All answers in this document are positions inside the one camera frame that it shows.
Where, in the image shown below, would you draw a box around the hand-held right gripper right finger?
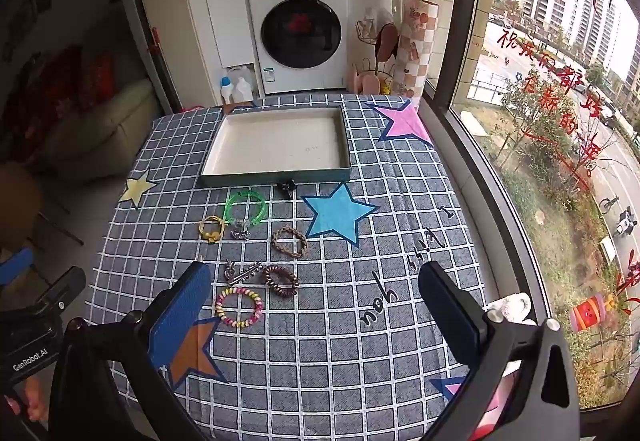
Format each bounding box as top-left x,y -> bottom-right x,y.
417,262 -> 581,441

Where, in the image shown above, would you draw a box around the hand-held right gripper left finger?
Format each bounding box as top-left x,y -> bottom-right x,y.
47,261 -> 213,441

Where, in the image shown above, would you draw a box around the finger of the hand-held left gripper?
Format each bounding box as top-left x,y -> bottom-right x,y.
30,266 -> 87,317
0,248 -> 33,287

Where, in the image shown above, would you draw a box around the pink yellow spiral hair tie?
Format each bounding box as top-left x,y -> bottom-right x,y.
215,287 -> 264,329

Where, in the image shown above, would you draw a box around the brown spiral hair tie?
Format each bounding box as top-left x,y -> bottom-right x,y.
263,265 -> 299,295

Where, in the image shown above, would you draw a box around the brown braided hair tie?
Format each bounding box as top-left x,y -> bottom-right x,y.
271,226 -> 307,257

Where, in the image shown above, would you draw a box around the green bracelet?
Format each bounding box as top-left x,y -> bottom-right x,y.
223,189 -> 268,227

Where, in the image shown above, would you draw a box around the shallow grey-green box tray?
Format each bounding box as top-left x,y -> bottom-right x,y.
197,106 -> 352,189

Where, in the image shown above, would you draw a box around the person's left hand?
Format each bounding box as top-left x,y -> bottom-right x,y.
22,376 -> 51,424

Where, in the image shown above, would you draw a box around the white cloth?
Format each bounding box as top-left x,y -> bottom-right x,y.
487,293 -> 533,324

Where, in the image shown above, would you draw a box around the checked star print tablecloth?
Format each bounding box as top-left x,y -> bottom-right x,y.
82,93 -> 506,441

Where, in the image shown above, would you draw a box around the red cartoon window sticker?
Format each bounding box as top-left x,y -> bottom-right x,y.
570,293 -> 616,332

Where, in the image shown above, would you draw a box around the cream sofa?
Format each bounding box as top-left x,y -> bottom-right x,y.
42,78 -> 161,182

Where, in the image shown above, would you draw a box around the red cushions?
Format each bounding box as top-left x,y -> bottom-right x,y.
35,46 -> 116,116

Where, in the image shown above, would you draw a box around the pink slippers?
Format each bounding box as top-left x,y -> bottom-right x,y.
346,66 -> 381,96

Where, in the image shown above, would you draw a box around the translucent plastic jug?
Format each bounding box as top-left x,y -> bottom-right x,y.
227,65 -> 256,86

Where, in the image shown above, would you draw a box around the red window lettering sticker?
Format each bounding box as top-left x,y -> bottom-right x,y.
492,23 -> 601,192

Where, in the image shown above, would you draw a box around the checkered rolled mat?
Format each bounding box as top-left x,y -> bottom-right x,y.
395,0 -> 441,98

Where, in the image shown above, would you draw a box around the brown slippers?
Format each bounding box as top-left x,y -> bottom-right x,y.
376,23 -> 400,64

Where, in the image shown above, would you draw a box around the white front-load washing machine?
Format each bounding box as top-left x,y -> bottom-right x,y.
246,0 -> 351,96

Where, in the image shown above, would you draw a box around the gold wire shoe rack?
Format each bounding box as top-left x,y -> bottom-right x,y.
355,18 -> 401,94

